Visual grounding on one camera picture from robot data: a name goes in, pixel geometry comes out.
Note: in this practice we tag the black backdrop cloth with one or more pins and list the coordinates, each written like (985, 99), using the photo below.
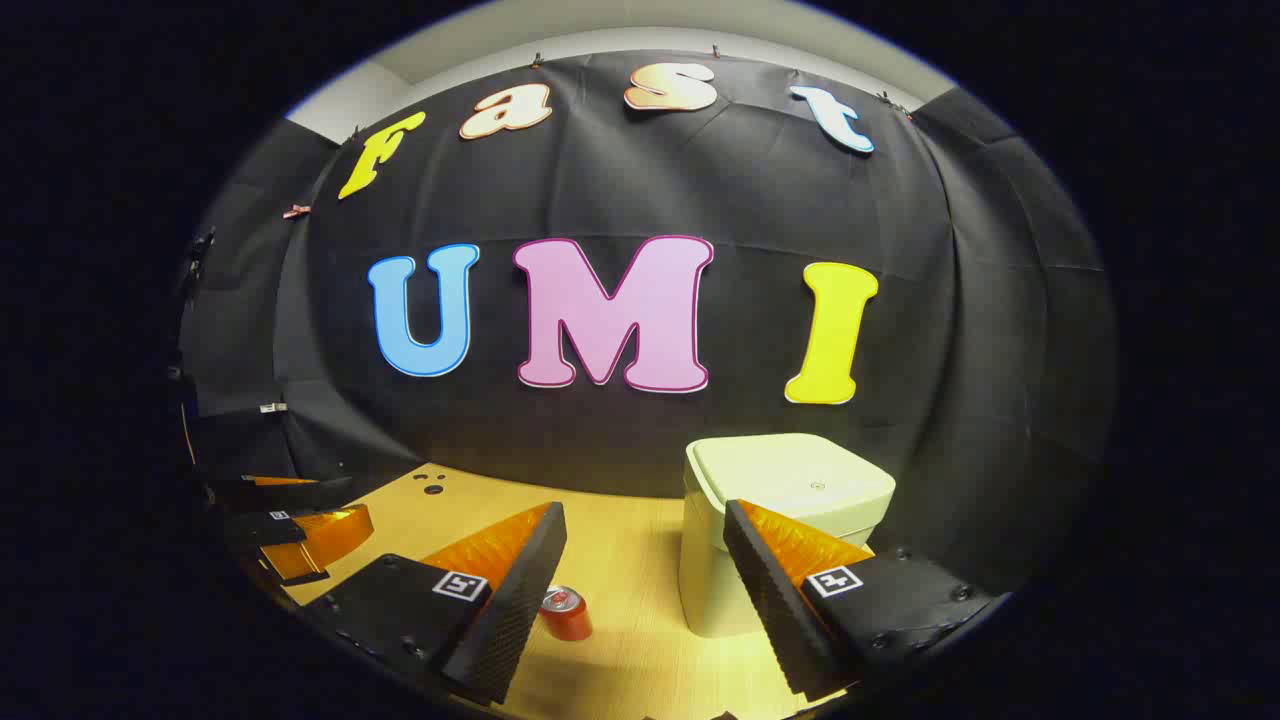
(750, 200)

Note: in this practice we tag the white desktop garbage bin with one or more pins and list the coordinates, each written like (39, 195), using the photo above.
(790, 470)

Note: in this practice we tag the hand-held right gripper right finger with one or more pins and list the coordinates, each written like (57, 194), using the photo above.
(765, 590)

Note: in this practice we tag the red pop can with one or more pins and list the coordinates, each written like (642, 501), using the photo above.
(568, 618)

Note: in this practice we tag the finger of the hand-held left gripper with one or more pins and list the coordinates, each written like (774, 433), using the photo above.
(262, 528)
(295, 494)

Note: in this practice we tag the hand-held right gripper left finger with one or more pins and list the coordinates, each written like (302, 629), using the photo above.
(520, 590)

